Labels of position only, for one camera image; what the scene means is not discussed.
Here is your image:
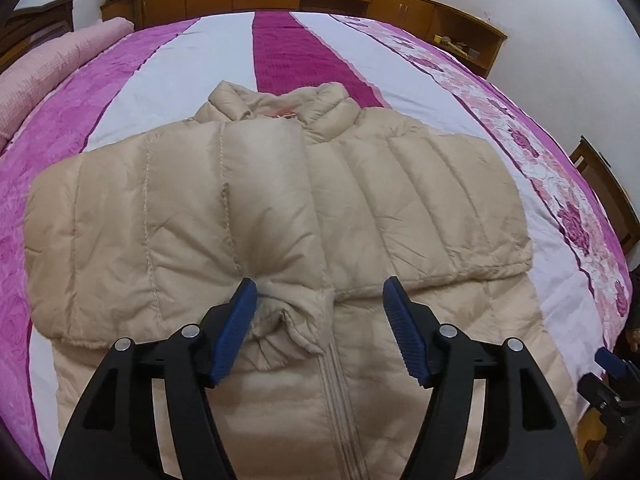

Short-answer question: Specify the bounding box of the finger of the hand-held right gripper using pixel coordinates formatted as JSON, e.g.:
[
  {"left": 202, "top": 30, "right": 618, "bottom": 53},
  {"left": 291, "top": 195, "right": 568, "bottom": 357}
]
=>
[{"left": 595, "top": 349, "right": 626, "bottom": 378}]

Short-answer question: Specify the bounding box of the pink and white striped bedspread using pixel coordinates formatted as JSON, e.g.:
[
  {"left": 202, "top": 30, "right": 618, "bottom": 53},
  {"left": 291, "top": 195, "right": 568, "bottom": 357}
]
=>
[{"left": 0, "top": 10, "right": 633, "bottom": 480}]

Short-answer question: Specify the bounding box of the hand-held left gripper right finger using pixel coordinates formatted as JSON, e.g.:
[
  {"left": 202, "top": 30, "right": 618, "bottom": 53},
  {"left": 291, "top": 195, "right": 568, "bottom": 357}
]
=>
[{"left": 382, "top": 276, "right": 586, "bottom": 480}]

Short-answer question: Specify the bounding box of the beige puffer jacket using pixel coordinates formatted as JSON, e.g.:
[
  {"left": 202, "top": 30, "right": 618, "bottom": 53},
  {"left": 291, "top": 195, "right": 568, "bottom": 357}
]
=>
[{"left": 22, "top": 81, "right": 596, "bottom": 480}]

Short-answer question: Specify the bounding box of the dark wooden headboard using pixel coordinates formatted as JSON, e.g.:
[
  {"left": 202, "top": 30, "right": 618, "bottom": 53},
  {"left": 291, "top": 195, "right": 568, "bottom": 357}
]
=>
[{"left": 0, "top": 0, "right": 77, "bottom": 73}]

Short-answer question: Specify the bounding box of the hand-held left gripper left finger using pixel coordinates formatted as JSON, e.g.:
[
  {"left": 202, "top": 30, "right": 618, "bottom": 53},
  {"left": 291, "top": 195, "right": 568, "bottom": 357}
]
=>
[{"left": 51, "top": 277, "right": 259, "bottom": 480}]

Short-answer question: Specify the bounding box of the wooden chair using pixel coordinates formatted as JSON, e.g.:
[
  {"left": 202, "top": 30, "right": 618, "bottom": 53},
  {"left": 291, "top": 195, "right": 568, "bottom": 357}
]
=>
[{"left": 570, "top": 135, "right": 640, "bottom": 256}]

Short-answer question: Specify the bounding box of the pink rolled quilt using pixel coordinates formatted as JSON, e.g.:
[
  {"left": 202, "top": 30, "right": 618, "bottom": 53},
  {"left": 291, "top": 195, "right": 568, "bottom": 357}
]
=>
[{"left": 0, "top": 17, "right": 136, "bottom": 146}]

